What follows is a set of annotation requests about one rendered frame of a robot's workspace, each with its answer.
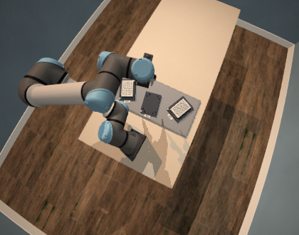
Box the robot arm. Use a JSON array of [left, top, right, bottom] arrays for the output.
[[18, 51, 154, 155]]

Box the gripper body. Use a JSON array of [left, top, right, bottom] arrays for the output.
[[135, 80, 150, 88]]

